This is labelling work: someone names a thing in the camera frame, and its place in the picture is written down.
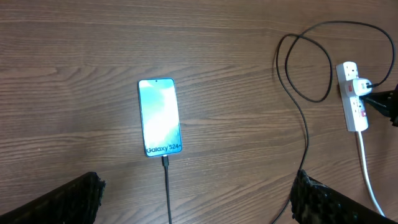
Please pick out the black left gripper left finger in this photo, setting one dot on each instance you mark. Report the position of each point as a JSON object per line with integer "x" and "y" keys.
{"x": 75, "y": 202}

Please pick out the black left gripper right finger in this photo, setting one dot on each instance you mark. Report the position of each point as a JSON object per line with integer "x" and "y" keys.
{"x": 315, "y": 203}

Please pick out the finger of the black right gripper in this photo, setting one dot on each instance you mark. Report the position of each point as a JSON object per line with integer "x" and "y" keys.
{"x": 385, "y": 103}

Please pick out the blue Galaxy S24+ smartphone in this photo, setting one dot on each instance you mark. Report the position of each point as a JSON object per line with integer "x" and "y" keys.
{"x": 159, "y": 117}

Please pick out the white charger plug adapter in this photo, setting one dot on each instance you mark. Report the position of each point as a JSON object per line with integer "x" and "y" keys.
{"x": 358, "y": 87}

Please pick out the white power strip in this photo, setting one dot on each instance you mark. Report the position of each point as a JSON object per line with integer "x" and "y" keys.
{"x": 353, "y": 107}

